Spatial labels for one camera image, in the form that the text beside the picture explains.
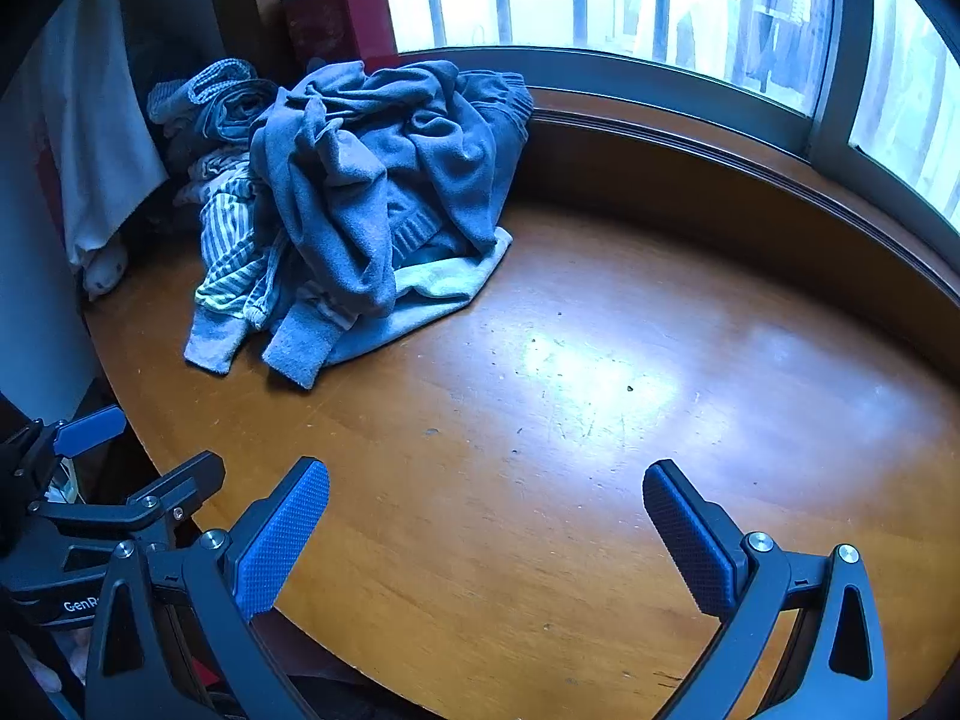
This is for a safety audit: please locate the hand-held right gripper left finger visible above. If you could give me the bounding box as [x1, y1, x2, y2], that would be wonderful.
[84, 456, 332, 720]

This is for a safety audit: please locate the red box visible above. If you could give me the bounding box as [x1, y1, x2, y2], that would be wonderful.
[281, 0, 398, 72]

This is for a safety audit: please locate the window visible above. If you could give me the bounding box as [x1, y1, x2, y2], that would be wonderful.
[349, 0, 960, 233]

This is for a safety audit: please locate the dark blue folded garment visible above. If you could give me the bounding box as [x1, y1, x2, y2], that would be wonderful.
[195, 82, 282, 143]

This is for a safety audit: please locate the grey knitted folded garment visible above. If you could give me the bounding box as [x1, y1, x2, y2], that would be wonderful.
[146, 58, 260, 125]

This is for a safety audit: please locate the pale folded garment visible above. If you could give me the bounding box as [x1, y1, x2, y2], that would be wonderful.
[172, 146, 256, 207]

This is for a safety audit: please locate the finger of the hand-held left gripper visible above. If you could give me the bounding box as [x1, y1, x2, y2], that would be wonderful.
[30, 451, 226, 541]
[4, 405, 127, 477]

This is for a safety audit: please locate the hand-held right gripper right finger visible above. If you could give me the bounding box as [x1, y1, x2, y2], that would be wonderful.
[642, 459, 890, 720]

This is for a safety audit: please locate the grey-blue fleece top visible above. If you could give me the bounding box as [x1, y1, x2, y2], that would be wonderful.
[184, 61, 511, 391]

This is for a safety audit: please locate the dark blue knit sweater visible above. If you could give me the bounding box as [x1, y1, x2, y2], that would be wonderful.
[365, 60, 536, 267]

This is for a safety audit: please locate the white hanging cloth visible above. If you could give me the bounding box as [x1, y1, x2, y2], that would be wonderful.
[19, 0, 170, 301]

